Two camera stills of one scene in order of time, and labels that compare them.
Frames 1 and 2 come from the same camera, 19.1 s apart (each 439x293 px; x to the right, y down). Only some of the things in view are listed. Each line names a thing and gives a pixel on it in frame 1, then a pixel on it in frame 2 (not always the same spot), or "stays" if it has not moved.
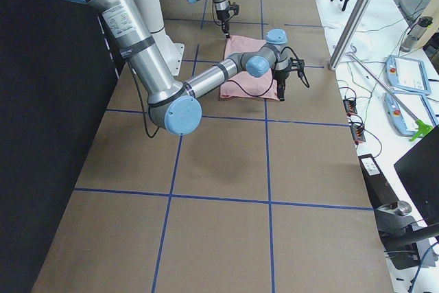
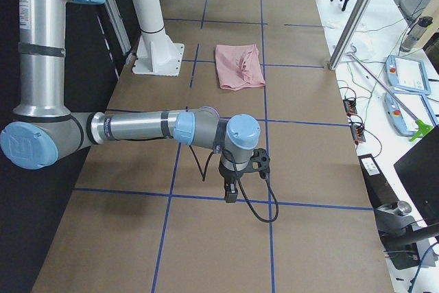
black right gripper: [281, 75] -> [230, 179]
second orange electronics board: [357, 133] stays
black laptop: [418, 173] stays
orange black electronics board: [350, 106] stays
